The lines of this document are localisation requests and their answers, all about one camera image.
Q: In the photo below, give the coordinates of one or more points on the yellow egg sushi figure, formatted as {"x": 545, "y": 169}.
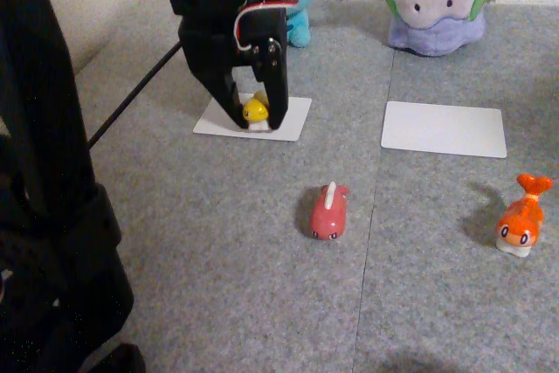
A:
{"x": 253, "y": 111}

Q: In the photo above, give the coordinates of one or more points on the pink tuna sushi figure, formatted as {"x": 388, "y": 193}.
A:
{"x": 327, "y": 213}

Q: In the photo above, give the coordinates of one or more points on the purple Goomy plush toy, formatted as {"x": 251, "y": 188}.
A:
{"x": 436, "y": 2}

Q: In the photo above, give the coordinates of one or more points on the orange shrimp sushi figure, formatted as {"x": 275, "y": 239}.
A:
{"x": 522, "y": 218}

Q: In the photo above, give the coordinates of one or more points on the white rectangular card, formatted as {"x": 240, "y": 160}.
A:
{"x": 293, "y": 120}
{"x": 443, "y": 128}

